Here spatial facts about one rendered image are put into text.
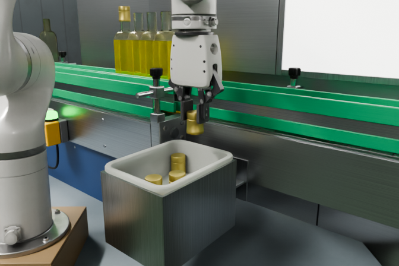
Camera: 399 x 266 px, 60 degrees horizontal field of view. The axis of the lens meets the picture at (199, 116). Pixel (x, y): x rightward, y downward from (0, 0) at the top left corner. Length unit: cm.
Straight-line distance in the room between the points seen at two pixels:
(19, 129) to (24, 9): 301
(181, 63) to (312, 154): 31
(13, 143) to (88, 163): 43
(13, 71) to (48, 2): 295
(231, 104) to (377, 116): 31
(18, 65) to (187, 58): 30
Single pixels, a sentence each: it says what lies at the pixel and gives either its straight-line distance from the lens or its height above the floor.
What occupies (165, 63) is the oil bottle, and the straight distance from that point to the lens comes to 94.
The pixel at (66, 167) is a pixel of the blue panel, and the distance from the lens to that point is 126.
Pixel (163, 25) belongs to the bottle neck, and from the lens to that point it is 96.
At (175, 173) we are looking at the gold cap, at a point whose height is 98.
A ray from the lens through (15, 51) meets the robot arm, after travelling 70.
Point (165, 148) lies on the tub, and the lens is 79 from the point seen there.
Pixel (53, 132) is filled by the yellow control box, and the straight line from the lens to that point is 113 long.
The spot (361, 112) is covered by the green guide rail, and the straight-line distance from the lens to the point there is 69.
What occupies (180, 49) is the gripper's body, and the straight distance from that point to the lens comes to 67.
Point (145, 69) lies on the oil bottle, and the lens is 101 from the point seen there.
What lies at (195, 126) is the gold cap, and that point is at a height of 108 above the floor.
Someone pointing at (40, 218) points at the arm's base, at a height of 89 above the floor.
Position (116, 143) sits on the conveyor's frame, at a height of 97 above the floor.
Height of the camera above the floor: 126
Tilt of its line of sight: 14 degrees down
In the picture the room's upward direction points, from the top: straight up
